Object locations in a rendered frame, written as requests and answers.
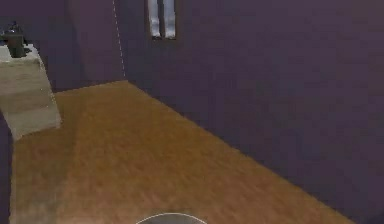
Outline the dark potted houseplant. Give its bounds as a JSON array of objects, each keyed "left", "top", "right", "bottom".
[{"left": 0, "top": 21, "right": 33, "bottom": 59}]

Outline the white window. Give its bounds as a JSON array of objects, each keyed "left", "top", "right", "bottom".
[{"left": 145, "top": 0, "right": 178, "bottom": 41}]

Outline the beige chest of drawers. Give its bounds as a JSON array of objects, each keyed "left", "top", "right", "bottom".
[{"left": 0, "top": 43, "right": 63, "bottom": 142}]

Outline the dark purple furniture edge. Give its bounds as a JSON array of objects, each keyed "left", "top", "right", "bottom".
[{"left": 0, "top": 111, "right": 14, "bottom": 224}]

